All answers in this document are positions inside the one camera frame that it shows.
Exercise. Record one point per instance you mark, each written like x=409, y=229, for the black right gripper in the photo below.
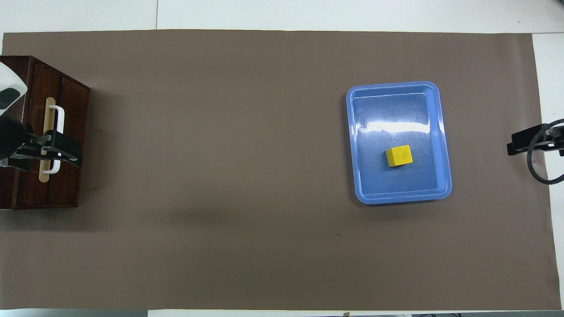
x=556, y=141

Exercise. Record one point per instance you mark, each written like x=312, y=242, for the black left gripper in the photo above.
x=11, y=141

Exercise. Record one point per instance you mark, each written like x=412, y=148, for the yellow cube block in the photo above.
x=399, y=156

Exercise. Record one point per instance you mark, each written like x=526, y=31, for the dark wooden cabinet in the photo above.
x=75, y=110

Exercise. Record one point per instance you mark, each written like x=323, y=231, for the blue plastic tray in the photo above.
x=396, y=176

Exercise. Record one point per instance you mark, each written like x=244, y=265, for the brown table mat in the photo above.
x=220, y=176

